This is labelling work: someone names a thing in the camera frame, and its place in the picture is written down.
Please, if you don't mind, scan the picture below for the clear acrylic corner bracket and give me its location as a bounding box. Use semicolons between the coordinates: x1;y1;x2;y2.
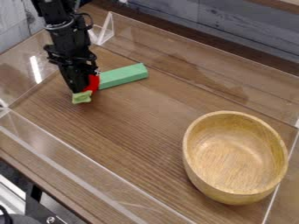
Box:
89;12;115;46

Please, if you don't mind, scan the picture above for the wooden bowl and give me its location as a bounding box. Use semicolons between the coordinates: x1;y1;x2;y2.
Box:
182;110;289;205

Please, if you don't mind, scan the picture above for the green rectangular block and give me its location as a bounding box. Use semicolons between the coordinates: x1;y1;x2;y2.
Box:
99;63;149;89

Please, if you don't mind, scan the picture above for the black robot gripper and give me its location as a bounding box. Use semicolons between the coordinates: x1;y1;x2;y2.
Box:
45;25;99;94

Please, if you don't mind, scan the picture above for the red plush strawberry toy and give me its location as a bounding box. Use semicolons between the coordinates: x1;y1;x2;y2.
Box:
73;74;101;104

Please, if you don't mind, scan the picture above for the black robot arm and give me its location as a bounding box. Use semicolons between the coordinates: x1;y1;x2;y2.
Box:
31;0;99;94

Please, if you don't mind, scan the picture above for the clear acrylic barrier wall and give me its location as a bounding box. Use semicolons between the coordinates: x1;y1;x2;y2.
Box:
0;9;299;224

